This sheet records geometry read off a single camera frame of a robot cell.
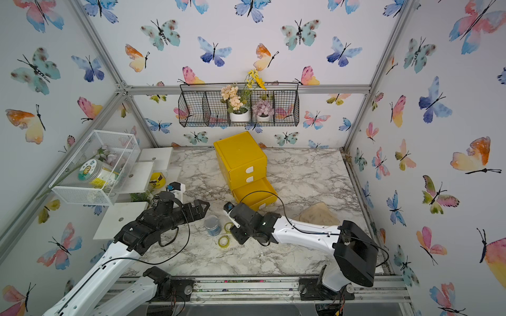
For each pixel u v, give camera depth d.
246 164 0.85
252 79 0.82
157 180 0.97
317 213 0.94
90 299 0.41
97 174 0.63
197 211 0.67
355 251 0.42
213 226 0.83
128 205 0.79
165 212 0.57
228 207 0.70
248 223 0.59
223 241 0.86
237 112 0.91
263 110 0.87
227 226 0.90
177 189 0.67
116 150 0.80
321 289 0.64
